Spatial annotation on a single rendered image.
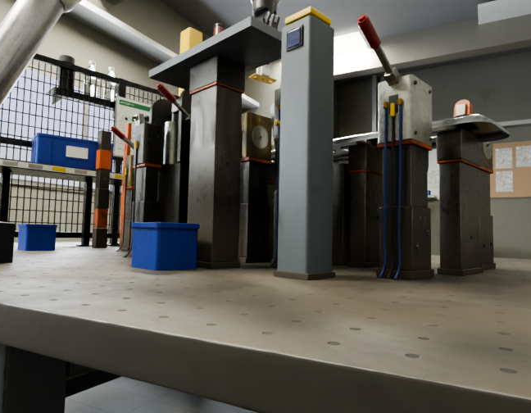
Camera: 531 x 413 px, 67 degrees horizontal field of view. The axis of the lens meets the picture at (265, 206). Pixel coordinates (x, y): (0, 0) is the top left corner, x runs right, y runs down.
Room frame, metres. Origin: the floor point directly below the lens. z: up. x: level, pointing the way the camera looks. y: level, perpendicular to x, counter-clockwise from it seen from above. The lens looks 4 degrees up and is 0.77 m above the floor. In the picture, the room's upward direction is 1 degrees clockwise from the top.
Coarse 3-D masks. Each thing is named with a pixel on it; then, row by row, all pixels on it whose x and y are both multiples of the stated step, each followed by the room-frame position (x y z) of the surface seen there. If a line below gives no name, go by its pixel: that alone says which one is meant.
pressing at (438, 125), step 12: (444, 120) 0.77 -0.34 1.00; (456, 120) 0.75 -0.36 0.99; (468, 120) 0.74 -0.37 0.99; (480, 120) 0.73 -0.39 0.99; (492, 120) 0.74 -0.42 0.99; (372, 132) 0.88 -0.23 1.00; (432, 132) 0.86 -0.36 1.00; (468, 132) 0.85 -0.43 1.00; (480, 132) 0.85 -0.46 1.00; (492, 132) 0.84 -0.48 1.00; (504, 132) 0.83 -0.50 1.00; (336, 144) 0.94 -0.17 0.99; (348, 144) 0.99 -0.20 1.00; (360, 144) 0.99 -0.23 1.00; (372, 144) 0.98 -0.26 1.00; (432, 144) 0.96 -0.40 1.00; (336, 156) 1.14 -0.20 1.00
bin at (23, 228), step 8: (24, 224) 1.36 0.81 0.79; (32, 224) 1.36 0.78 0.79; (24, 232) 1.37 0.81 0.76; (32, 232) 1.36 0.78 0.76; (40, 232) 1.38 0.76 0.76; (48, 232) 1.40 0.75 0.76; (56, 232) 1.42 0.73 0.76; (24, 240) 1.36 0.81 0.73; (32, 240) 1.36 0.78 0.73; (40, 240) 1.38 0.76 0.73; (48, 240) 1.40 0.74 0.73; (24, 248) 1.36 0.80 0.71; (32, 248) 1.36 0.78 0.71; (40, 248) 1.38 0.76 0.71; (48, 248) 1.40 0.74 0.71
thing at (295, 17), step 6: (300, 12) 0.67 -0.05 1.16; (306, 12) 0.66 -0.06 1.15; (312, 12) 0.66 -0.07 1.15; (318, 12) 0.67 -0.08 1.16; (288, 18) 0.69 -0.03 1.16; (294, 18) 0.68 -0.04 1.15; (300, 18) 0.68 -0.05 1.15; (318, 18) 0.68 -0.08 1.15; (324, 18) 0.69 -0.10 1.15; (288, 24) 0.70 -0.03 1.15; (330, 24) 0.70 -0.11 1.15
